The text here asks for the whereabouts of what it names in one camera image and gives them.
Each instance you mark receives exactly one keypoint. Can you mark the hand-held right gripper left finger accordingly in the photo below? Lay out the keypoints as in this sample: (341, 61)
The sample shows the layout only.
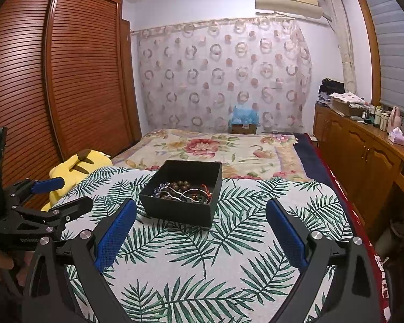
(116, 235)

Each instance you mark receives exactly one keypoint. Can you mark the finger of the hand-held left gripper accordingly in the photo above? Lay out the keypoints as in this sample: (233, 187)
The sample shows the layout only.
(47, 185)
(74, 207)

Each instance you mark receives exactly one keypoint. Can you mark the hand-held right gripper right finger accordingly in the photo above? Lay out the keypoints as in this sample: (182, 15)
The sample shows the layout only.
(286, 232)

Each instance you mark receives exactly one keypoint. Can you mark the silver hairpin with blue flower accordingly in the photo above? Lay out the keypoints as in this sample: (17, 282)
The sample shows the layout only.
(157, 189)

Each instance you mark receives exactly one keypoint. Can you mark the black jewelry box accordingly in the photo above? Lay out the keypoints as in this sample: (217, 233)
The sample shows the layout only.
(175, 215)

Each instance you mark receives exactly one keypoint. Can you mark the person's left hand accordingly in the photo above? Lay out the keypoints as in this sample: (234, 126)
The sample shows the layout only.
(0, 262)

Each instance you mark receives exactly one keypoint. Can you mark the yellow plush toy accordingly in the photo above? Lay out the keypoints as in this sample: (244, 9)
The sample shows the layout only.
(70, 170)

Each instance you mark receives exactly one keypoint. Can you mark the dark blue blanket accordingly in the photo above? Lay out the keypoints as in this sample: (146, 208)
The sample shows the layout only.
(306, 154)

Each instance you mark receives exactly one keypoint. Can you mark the green leaf print tablecloth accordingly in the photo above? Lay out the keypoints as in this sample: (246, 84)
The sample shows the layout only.
(195, 252)

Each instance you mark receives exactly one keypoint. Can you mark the floral blanket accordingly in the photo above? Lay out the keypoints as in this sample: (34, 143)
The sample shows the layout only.
(222, 151)

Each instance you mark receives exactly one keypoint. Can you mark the wooden cabinet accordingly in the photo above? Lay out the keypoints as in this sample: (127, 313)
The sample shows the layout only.
(357, 148)

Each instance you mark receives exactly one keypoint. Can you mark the small cardboard box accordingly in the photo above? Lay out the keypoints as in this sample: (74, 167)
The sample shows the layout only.
(244, 129)

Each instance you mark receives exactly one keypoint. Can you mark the wooden louvered wardrobe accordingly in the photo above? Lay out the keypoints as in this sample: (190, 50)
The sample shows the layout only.
(80, 74)

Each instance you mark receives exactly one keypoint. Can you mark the blue plastic bag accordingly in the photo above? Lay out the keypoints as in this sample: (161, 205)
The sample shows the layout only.
(244, 116)

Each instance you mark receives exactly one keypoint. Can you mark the open cardboard box with cloth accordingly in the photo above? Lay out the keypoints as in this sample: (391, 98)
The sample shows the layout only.
(348, 106)

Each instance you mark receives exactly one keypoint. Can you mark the pink tissue box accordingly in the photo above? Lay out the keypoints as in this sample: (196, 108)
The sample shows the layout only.
(397, 136)

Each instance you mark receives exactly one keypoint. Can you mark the group of toiletry bottles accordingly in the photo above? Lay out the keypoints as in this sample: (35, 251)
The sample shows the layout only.
(378, 116)

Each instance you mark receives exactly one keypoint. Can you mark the circle patterned sheer curtain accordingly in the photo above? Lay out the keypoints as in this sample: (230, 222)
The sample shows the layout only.
(205, 74)

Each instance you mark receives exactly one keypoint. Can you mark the beige lace side curtain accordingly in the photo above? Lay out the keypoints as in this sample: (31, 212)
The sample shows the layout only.
(345, 57)

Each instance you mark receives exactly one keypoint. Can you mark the grey window blind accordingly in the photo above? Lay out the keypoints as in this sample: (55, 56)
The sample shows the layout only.
(397, 57)

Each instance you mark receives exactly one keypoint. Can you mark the wall air conditioner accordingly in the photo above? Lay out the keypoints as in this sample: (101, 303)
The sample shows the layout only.
(289, 0)

